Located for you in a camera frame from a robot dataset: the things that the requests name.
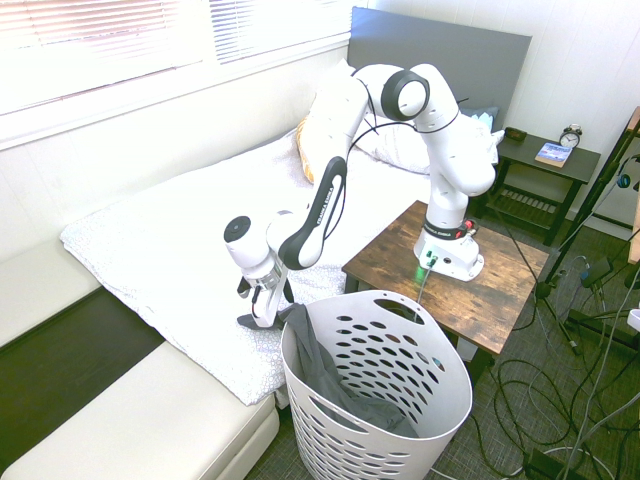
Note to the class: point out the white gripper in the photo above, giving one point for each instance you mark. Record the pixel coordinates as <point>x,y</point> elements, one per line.
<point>267,305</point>

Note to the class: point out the dark grey garment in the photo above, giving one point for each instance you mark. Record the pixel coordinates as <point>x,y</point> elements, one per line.
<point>310,350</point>

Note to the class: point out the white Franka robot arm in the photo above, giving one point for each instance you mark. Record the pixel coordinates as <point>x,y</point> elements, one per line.
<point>450,165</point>

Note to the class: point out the white perforated laundry basket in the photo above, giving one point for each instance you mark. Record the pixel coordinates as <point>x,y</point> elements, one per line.
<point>320,390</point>

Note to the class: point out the grey clothes in basket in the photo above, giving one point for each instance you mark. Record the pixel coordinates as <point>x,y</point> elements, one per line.
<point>400,427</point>

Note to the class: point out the white bed cover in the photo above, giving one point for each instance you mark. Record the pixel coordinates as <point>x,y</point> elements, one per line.
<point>175,225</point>

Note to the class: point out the yellow white patterned pillow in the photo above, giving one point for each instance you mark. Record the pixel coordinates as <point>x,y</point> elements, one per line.
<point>304,150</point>

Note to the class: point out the cream bench cushion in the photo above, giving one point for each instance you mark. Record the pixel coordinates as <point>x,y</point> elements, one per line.
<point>40,285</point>
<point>150,425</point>

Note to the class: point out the rustic wooden side table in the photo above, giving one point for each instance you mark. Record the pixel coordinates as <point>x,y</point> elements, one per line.
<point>480,305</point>

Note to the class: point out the dark brown bench top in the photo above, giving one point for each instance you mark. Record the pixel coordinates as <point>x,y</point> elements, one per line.
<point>60,360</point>

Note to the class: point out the narrow white window blind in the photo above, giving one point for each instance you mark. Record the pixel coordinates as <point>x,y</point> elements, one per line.
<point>275,25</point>

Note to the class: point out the teal cushion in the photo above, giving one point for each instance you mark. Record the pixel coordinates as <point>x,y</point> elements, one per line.
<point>487,117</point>

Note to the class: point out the black floor box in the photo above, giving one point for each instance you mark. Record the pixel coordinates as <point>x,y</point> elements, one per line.
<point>545,467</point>

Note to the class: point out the grey upholstered headboard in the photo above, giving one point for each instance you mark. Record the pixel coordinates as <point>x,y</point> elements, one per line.
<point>450,45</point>

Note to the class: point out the blue cover book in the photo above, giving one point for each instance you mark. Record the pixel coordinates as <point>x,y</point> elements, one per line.
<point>552,155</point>

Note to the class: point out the wide white window blind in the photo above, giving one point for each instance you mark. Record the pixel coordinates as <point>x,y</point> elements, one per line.
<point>100,40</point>

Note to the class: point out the black power adapter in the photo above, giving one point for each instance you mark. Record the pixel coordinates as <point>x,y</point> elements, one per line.
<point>597,272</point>

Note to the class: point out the black nightstand with shelf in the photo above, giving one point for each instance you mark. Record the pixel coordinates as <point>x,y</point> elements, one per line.
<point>580,165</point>

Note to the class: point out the black twin-bell alarm clock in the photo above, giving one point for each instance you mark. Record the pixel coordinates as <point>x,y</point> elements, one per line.
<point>570,137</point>

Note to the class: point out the black camera stand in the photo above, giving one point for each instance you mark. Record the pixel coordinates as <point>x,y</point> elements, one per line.
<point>593,200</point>

